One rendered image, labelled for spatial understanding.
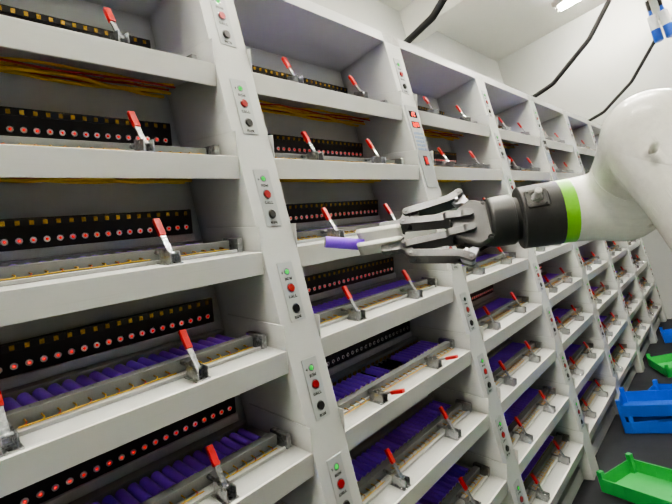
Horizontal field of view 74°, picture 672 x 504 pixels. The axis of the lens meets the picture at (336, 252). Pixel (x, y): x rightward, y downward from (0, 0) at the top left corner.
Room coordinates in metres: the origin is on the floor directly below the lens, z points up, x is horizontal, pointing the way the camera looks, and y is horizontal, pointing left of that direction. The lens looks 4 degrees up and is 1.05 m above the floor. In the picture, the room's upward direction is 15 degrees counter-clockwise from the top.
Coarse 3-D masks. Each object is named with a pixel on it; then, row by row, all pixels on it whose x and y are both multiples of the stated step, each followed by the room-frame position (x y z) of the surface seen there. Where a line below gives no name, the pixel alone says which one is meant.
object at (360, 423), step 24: (408, 336) 1.48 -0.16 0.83; (432, 336) 1.48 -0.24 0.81; (456, 336) 1.42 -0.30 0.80; (360, 360) 1.29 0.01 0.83; (456, 360) 1.33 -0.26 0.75; (408, 384) 1.17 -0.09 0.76; (432, 384) 1.22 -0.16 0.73; (360, 408) 1.05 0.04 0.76; (384, 408) 1.05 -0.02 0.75; (360, 432) 0.99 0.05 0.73
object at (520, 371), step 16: (512, 336) 2.03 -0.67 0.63; (528, 336) 1.98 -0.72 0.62; (496, 352) 1.87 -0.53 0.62; (512, 352) 1.86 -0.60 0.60; (528, 352) 1.89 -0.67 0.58; (544, 352) 1.90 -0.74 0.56; (496, 368) 1.70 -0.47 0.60; (512, 368) 1.74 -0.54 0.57; (528, 368) 1.74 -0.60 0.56; (544, 368) 1.81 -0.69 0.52; (496, 384) 1.59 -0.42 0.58; (512, 384) 1.59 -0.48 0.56; (528, 384) 1.67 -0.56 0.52; (512, 400) 1.55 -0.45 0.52
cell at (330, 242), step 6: (324, 240) 0.71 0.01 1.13; (330, 240) 0.69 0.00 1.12; (336, 240) 0.70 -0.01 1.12; (342, 240) 0.70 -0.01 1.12; (348, 240) 0.70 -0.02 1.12; (354, 240) 0.70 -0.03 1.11; (360, 240) 0.70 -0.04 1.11; (324, 246) 0.70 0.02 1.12; (330, 246) 0.70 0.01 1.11; (336, 246) 0.70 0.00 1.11; (342, 246) 0.70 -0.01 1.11; (348, 246) 0.70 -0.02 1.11; (354, 246) 0.70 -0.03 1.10
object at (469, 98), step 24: (456, 96) 1.99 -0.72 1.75; (480, 96) 1.92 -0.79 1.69; (456, 144) 2.03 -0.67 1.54; (480, 144) 1.96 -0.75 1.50; (504, 168) 1.94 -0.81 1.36; (480, 192) 2.00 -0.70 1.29; (504, 192) 1.93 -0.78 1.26; (504, 288) 2.01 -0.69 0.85; (528, 288) 1.94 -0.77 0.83; (552, 336) 1.93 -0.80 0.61
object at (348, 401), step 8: (440, 344) 1.39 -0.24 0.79; (448, 344) 1.40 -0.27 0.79; (432, 352) 1.33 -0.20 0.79; (440, 352) 1.37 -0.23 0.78; (416, 360) 1.27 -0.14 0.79; (424, 360) 1.30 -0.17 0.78; (400, 368) 1.21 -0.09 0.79; (408, 368) 1.23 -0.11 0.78; (384, 376) 1.17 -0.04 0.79; (392, 376) 1.17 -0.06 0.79; (400, 376) 1.20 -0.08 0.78; (408, 376) 1.20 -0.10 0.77; (368, 384) 1.12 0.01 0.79; (376, 384) 1.12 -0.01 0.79; (384, 384) 1.15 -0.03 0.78; (360, 392) 1.08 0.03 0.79; (344, 400) 1.04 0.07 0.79; (352, 400) 1.05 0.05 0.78; (360, 400) 1.08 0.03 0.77; (368, 400) 1.07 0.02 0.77; (344, 408) 1.03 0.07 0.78
